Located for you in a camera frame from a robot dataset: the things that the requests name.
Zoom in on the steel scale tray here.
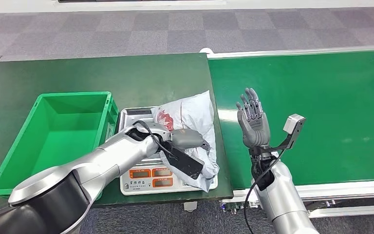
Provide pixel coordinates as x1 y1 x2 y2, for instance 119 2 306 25
119 106 167 162

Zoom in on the white plastic mailer package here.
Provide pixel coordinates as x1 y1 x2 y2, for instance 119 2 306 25
150 90 220 193

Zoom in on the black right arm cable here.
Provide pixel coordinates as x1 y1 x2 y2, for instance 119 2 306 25
243 148 286 234

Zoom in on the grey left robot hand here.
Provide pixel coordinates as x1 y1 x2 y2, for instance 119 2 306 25
170 129 211 153

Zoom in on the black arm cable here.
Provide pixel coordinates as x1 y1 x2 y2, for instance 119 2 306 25
132 119 179 161
243 148 286 234

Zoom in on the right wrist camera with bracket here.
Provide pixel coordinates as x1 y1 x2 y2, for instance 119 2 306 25
249 114 307 153

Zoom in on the aluminium conveyor frame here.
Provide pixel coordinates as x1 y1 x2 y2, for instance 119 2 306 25
200 44 374 219

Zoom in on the green plastic crate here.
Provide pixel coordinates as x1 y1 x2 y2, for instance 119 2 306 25
0 91 119 198

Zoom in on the white electronic weighing scale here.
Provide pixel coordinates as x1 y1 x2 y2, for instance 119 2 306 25
119 106 219 196

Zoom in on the green conveyor belt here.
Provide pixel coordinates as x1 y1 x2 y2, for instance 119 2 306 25
207 50 374 190

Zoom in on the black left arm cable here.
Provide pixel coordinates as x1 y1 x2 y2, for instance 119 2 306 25
132 119 179 161

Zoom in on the white table foot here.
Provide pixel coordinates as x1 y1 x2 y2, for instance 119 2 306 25
183 201 198 213

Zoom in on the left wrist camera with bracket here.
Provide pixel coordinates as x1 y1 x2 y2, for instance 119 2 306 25
163 140 205 180

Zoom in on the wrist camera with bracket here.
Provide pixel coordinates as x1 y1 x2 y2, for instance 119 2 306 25
163 140 205 180
249 114 307 153

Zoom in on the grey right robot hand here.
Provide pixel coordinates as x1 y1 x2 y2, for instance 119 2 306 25
236 87 272 150

